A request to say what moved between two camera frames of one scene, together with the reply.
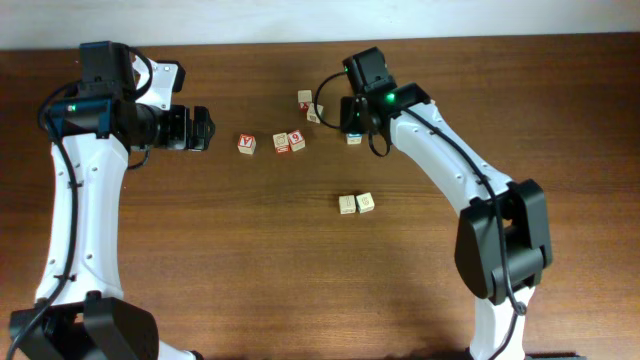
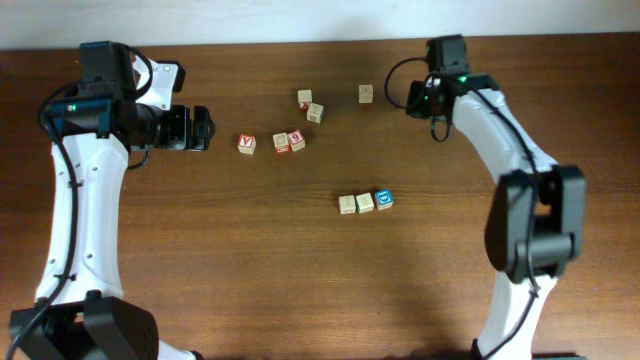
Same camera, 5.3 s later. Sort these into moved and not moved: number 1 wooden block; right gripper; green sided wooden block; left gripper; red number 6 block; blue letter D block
Moved: right gripper; blue letter D block
Not moved: green sided wooden block; left gripper; red number 6 block; number 1 wooden block
